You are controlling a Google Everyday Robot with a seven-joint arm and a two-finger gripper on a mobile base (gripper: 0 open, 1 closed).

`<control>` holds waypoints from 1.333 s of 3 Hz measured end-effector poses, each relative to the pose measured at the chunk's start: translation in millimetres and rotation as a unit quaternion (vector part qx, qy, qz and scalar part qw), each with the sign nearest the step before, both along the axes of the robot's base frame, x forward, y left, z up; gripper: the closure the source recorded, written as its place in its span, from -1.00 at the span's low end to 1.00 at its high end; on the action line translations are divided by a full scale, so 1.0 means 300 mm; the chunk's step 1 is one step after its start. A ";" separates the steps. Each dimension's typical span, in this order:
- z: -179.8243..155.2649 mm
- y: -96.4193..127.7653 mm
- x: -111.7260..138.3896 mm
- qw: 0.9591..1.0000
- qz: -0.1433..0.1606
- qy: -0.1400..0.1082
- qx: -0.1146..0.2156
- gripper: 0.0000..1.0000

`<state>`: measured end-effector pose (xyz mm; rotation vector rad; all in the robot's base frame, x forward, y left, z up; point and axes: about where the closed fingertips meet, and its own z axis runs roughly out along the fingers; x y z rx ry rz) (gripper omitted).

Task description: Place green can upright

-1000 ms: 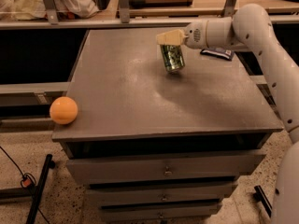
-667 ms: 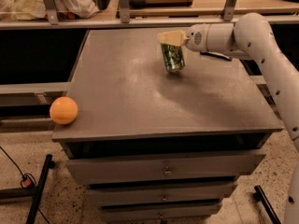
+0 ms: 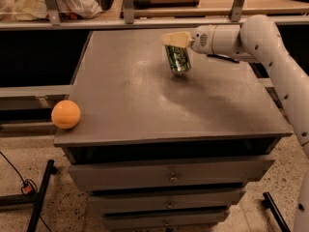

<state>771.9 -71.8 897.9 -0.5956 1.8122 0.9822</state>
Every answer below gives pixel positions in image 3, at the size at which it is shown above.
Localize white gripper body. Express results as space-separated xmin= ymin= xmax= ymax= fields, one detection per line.
xmin=190 ymin=25 xmax=213 ymax=54

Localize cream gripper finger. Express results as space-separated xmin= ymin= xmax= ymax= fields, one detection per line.
xmin=161 ymin=31 xmax=193 ymax=48

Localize green soda can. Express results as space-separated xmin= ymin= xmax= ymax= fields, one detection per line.
xmin=165 ymin=45 xmax=191 ymax=75

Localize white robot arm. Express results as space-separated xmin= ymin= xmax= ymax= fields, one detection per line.
xmin=161 ymin=14 xmax=309 ymax=158

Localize grey drawer cabinet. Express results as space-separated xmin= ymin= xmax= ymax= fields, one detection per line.
xmin=55 ymin=29 xmax=292 ymax=221

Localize orange ball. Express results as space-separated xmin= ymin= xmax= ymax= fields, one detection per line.
xmin=51 ymin=100 xmax=80 ymax=130

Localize top grey drawer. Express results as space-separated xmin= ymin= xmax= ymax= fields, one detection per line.
xmin=69 ymin=156 xmax=274 ymax=191

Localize grey drawer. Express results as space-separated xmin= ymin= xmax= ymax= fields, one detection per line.
xmin=89 ymin=188 xmax=245 ymax=214
xmin=69 ymin=156 xmax=274 ymax=191
xmin=103 ymin=209 xmax=230 ymax=230

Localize white crumpled cloth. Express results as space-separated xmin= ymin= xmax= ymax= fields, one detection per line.
xmin=0 ymin=0 xmax=102 ymax=21

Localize black stand leg right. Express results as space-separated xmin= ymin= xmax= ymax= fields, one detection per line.
xmin=262 ymin=192 xmax=291 ymax=232

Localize black stand leg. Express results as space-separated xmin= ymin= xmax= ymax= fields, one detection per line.
xmin=0 ymin=159 xmax=57 ymax=232
xmin=262 ymin=192 xmax=291 ymax=232

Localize middle grey drawer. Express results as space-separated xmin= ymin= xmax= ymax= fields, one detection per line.
xmin=89 ymin=188 xmax=245 ymax=214

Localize bottom grey drawer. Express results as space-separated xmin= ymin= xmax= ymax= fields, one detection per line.
xmin=103 ymin=209 xmax=230 ymax=230

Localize black stand leg left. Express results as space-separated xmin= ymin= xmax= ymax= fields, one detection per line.
xmin=0 ymin=159 xmax=57 ymax=232

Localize grey metal rail frame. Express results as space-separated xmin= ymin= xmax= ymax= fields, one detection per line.
xmin=0 ymin=0 xmax=309 ymax=31

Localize black cable with orange clip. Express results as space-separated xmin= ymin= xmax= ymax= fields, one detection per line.
xmin=0 ymin=150 xmax=52 ymax=232

